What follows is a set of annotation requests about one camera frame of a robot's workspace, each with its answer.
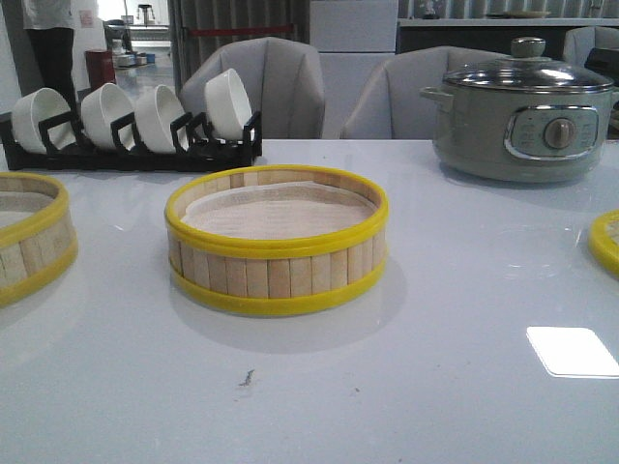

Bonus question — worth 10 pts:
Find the woven bamboo steamer lid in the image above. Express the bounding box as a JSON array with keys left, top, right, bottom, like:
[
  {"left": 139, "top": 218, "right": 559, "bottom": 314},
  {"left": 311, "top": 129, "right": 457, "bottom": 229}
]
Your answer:
[{"left": 588, "top": 210, "right": 619, "bottom": 277}]

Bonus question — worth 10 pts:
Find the grey chair left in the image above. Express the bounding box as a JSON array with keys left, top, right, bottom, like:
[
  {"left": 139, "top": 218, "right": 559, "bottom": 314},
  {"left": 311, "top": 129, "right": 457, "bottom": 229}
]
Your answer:
[{"left": 180, "top": 37, "right": 326, "bottom": 139}]

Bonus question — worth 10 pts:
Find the grey chair far right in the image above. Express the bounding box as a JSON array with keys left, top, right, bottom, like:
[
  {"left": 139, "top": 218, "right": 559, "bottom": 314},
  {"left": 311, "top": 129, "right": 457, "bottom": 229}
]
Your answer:
[{"left": 562, "top": 26, "right": 619, "bottom": 67}]

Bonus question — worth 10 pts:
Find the white bowl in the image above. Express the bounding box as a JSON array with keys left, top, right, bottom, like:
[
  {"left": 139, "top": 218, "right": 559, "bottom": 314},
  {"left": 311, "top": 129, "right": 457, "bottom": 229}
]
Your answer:
[
  {"left": 11, "top": 87, "right": 71, "bottom": 154},
  {"left": 204, "top": 69, "right": 252, "bottom": 141},
  {"left": 134, "top": 85, "right": 186, "bottom": 155},
  {"left": 81, "top": 83, "right": 133, "bottom": 151}
]

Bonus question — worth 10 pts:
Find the grey chair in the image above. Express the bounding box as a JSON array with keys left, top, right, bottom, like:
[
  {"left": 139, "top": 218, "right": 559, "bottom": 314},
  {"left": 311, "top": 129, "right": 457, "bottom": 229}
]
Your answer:
[
  {"left": 562, "top": 26, "right": 619, "bottom": 67},
  {"left": 180, "top": 37, "right": 326, "bottom": 139},
  {"left": 339, "top": 45, "right": 504, "bottom": 139}
]

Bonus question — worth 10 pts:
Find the green electric cooking pot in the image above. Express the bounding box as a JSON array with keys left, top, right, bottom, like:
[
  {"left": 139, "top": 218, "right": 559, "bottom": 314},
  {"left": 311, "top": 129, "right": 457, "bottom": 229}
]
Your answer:
[{"left": 420, "top": 84, "right": 618, "bottom": 183}]

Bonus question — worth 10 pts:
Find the person in background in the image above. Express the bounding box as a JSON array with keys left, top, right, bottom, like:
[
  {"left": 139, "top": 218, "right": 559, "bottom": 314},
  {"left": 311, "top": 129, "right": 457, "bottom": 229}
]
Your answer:
[{"left": 21, "top": 0, "right": 77, "bottom": 112}]

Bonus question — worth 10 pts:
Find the bamboo steamer basket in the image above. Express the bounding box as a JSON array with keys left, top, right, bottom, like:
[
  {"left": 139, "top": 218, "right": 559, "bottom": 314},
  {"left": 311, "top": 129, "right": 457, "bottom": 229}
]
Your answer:
[
  {"left": 1, "top": 172, "right": 78, "bottom": 306},
  {"left": 164, "top": 164, "right": 389, "bottom": 316}
]

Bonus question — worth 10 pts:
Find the black dish rack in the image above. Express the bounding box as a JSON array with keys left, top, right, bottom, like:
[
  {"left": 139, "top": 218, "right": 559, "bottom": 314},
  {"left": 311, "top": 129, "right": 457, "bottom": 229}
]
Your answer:
[{"left": 1, "top": 111, "right": 262, "bottom": 173}]

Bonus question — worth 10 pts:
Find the white bowl far left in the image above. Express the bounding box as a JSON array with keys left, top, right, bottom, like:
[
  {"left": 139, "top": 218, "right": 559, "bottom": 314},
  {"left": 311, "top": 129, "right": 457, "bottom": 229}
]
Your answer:
[{"left": 11, "top": 87, "right": 71, "bottom": 154}]

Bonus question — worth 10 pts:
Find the white cabinet background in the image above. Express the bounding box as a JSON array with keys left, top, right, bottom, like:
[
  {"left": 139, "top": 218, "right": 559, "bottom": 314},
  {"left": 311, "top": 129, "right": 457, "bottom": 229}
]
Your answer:
[{"left": 309, "top": 1, "right": 398, "bottom": 139}]

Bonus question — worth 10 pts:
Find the red bin background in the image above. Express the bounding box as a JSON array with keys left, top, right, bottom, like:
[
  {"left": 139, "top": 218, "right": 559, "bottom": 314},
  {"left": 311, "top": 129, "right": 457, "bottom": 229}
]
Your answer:
[{"left": 84, "top": 49, "right": 116, "bottom": 91}]

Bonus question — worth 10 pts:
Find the white bowl right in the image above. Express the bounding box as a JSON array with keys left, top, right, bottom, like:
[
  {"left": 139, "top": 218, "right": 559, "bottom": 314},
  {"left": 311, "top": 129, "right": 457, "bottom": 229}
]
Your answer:
[{"left": 204, "top": 69, "right": 252, "bottom": 141}]

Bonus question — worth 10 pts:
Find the white paper steamer liner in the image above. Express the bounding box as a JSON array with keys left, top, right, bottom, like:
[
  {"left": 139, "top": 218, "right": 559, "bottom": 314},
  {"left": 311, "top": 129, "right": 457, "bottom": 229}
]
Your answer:
[{"left": 182, "top": 181, "right": 376, "bottom": 240}]

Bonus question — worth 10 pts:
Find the glass pot lid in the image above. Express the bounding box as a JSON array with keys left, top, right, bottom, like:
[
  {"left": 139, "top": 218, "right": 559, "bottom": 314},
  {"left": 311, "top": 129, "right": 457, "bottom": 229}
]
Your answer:
[{"left": 443, "top": 37, "right": 614, "bottom": 93}]

